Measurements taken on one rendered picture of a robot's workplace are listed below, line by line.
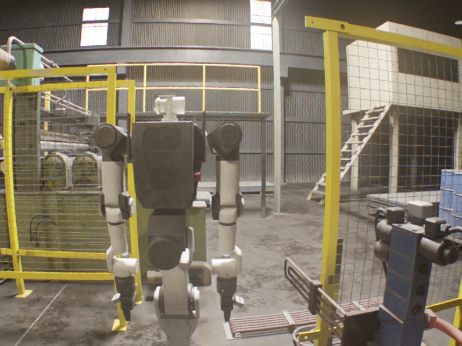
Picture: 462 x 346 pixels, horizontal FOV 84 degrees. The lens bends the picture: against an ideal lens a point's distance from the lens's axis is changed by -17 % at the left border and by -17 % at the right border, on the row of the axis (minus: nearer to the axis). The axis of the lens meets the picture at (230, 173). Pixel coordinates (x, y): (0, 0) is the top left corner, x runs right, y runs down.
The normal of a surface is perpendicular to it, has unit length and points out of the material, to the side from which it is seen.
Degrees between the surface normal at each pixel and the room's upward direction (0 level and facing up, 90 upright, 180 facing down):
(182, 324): 60
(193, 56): 90
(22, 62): 90
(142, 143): 90
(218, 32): 90
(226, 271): 101
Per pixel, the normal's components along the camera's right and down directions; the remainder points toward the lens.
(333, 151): 0.15, 0.07
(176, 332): 0.07, -0.44
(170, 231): 0.05, -0.66
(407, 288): -0.99, 0.01
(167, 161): 0.07, 0.32
